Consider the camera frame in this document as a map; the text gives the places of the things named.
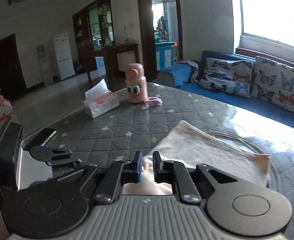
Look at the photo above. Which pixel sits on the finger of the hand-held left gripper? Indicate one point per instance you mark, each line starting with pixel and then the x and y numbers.
pixel 61 161
pixel 40 152

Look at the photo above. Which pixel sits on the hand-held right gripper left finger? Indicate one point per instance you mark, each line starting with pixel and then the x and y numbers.
pixel 137 166

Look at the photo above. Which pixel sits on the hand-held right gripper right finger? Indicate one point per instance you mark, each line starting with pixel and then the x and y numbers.
pixel 157 166

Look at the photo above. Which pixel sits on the cream garment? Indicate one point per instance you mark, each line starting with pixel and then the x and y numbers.
pixel 199 150

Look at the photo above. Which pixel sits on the black phone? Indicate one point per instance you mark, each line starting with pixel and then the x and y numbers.
pixel 42 136

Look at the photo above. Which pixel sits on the grey quilted star tablecloth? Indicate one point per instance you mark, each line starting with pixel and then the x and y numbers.
pixel 137 120

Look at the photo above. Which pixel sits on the red polka dot bag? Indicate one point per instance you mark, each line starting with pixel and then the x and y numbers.
pixel 0 111

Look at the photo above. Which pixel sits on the white tissue pack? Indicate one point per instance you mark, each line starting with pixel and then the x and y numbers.
pixel 101 105

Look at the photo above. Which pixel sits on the pink cartoon face bottle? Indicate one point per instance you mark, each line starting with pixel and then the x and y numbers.
pixel 137 90

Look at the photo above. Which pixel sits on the white water dispenser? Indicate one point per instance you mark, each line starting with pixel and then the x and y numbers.
pixel 44 67

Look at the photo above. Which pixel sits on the dark wooden door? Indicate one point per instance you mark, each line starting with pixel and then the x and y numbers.
pixel 6 67

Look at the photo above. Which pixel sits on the white refrigerator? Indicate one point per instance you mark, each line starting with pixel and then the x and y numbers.
pixel 64 57

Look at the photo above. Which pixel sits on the blue sofa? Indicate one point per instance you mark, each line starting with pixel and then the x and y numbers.
pixel 177 70

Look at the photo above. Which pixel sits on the grey patterned blanket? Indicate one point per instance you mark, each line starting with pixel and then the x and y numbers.
pixel 189 67

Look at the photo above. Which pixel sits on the wide butterfly print cushion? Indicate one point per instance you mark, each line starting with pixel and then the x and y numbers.
pixel 224 77

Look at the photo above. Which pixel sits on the blue cabinet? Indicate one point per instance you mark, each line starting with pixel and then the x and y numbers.
pixel 165 55

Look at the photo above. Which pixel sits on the dark wooden desk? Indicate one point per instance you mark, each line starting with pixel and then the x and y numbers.
pixel 111 52

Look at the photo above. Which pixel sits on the round glass turntable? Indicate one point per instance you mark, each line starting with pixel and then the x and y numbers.
pixel 275 175

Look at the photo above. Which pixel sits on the dark wooden display cabinet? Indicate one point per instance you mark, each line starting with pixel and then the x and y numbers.
pixel 83 30

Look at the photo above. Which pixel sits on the tall butterfly print cushion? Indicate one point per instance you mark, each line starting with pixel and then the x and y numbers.
pixel 277 85

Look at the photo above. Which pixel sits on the large window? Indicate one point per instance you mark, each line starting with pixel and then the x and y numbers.
pixel 274 7

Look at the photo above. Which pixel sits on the dark wooden door frame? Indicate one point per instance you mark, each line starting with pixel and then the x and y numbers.
pixel 143 30

